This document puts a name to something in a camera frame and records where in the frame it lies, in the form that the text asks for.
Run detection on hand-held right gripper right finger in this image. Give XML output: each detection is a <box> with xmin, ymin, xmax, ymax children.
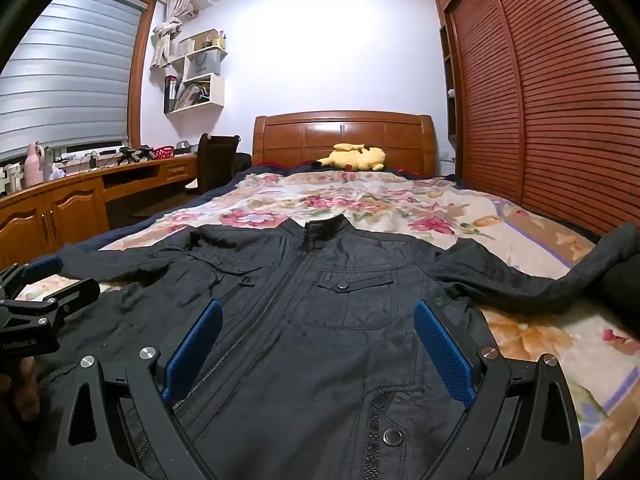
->
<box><xmin>414</xmin><ymin>300</ymin><xmax>586</xmax><ymax>480</ymax></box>

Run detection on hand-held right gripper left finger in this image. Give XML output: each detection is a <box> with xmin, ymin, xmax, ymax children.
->
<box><xmin>50</xmin><ymin>300</ymin><xmax>224</xmax><ymax>480</ymax></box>

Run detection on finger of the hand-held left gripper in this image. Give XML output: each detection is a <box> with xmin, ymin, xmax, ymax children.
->
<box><xmin>0</xmin><ymin>278</ymin><xmax>102</xmax><ymax>331</ymax></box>
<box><xmin>0</xmin><ymin>255</ymin><xmax>63</xmax><ymax>297</ymax></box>

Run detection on black jacket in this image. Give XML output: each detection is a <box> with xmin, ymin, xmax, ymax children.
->
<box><xmin>37</xmin><ymin>215</ymin><xmax>640</xmax><ymax>480</ymax></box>

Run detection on person's left hand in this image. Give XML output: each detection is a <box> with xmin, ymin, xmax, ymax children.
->
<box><xmin>0</xmin><ymin>356</ymin><xmax>41</xmax><ymax>423</ymax></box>

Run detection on wooden desk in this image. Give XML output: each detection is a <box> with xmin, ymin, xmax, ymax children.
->
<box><xmin>0</xmin><ymin>152</ymin><xmax>201</xmax><ymax>271</ymax></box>

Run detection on pink thermos jug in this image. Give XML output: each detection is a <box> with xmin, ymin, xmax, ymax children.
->
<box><xmin>25</xmin><ymin>141</ymin><xmax>48</xmax><ymax>186</ymax></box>

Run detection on floral blanket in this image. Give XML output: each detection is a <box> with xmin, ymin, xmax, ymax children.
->
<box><xmin>15</xmin><ymin>170</ymin><xmax>640</xmax><ymax>480</ymax></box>

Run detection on dark desk chair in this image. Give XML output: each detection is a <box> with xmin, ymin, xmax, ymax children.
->
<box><xmin>185</xmin><ymin>133</ymin><xmax>242</xmax><ymax>196</ymax></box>

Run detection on grey window blind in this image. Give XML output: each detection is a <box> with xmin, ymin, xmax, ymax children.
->
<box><xmin>0</xmin><ymin>0</ymin><xmax>151</xmax><ymax>161</ymax></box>

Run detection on black cloth pile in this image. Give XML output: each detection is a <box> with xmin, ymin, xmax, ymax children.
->
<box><xmin>602</xmin><ymin>259</ymin><xmax>640</xmax><ymax>323</ymax></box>

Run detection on yellow plush toy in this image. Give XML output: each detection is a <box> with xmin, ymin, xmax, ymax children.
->
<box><xmin>314</xmin><ymin>143</ymin><xmax>387</xmax><ymax>172</ymax></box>

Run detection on leaning books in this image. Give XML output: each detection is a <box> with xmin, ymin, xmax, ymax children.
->
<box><xmin>175</xmin><ymin>82</ymin><xmax>211</xmax><ymax>110</ymax></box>

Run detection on wooden headboard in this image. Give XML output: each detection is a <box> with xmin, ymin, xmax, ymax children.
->
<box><xmin>252</xmin><ymin>111</ymin><xmax>437</xmax><ymax>178</ymax></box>

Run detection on beige tied curtain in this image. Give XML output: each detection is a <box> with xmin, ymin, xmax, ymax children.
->
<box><xmin>150</xmin><ymin>0</ymin><xmax>197</xmax><ymax>72</ymax></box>

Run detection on grey paper bag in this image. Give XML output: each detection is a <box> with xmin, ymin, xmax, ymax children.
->
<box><xmin>186</xmin><ymin>49</ymin><xmax>221</xmax><ymax>81</ymax></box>

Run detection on wooden louvered wardrobe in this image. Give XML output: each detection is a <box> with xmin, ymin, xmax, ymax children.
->
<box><xmin>432</xmin><ymin>0</ymin><xmax>640</xmax><ymax>241</ymax></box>

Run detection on wooden window frame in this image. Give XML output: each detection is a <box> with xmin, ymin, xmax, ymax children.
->
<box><xmin>0</xmin><ymin>0</ymin><xmax>158</xmax><ymax>151</ymax></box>

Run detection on white wall shelf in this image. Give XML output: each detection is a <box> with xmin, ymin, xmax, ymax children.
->
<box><xmin>164</xmin><ymin>30</ymin><xmax>228</xmax><ymax>115</ymax></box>

